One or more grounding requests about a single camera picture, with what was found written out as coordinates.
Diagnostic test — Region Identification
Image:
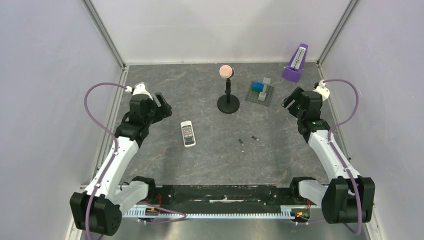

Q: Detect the white remote control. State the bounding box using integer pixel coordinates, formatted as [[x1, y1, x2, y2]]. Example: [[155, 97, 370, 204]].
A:
[[180, 120, 196, 148]]

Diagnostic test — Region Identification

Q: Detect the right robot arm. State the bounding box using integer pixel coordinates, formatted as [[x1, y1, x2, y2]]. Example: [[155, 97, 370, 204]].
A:
[[282, 87, 376, 224]]

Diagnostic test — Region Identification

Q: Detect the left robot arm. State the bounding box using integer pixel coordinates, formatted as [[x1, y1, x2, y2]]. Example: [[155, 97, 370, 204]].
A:
[[70, 92, 172, 240]]

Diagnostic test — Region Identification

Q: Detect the purple metronome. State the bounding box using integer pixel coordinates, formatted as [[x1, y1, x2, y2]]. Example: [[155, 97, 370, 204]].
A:
[[281, 43, 309, 83]]

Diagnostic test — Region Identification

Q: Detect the grey building block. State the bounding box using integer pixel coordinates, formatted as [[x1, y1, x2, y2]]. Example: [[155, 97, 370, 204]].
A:
[[258, 77, 271, 102]]

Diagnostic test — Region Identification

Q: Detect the blue building block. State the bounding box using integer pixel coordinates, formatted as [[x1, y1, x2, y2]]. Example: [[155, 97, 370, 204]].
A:
[[251, 82, 265, 93]]

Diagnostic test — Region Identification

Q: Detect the grey building block baseplate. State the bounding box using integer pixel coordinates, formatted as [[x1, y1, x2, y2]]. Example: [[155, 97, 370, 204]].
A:
[[245, 81, 275, 107]]

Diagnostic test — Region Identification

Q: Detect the microphone on black stand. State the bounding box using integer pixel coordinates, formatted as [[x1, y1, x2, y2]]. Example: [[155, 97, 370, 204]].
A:
[[217, 65, 240, 114]]

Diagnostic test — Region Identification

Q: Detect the left AAA battery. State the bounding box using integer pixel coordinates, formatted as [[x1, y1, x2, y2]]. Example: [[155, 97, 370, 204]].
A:
[[237, 138, 244, 146]]

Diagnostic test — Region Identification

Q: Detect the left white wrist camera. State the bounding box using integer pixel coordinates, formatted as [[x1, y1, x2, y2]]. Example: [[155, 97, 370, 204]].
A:
[[124, 82, 154, 100]]

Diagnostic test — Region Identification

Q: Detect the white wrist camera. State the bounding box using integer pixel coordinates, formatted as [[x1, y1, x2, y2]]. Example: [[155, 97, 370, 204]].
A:
[[313, 79, 330, 102], [124, 82, 154, 100]]

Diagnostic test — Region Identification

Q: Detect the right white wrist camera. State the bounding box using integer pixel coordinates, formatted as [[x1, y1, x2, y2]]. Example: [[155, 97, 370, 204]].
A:
[[313, 79, 330, 102]]

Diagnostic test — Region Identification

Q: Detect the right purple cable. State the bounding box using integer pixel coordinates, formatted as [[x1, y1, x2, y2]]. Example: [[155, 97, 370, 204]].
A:
[[322, 78, 363, 236]]

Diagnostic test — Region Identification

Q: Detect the purple cable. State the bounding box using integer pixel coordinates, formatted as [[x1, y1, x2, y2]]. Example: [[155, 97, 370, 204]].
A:
[[83, 82, 133, 240], [322, 78, 363, 236]]

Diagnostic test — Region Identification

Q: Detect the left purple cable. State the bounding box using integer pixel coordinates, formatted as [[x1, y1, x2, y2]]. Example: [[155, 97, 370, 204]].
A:
[[83, 82, 133, 240]]

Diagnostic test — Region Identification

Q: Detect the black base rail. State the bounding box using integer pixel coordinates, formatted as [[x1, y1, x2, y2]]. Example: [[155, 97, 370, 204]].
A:
[[145, 184, 309, 215]]

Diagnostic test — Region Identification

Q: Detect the white slotted cable duct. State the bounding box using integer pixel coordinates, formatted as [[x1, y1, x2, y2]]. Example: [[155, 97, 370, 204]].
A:
[[122, 204, 306, 220]]

